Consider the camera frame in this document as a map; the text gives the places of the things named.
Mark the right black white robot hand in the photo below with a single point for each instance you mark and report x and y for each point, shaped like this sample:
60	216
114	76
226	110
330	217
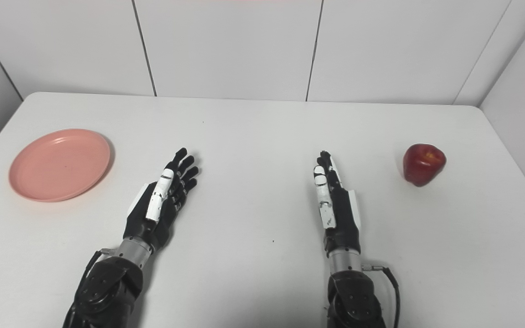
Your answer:
342	218

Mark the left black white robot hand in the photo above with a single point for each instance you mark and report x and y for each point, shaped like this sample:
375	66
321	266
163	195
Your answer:
144	218

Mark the red apple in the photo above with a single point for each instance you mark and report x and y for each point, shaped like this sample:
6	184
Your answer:
423	165

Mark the pink plate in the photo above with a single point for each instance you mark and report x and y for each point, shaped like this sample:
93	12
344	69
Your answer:
59	165

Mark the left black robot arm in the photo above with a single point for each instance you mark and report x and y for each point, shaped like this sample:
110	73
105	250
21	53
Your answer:
105	291

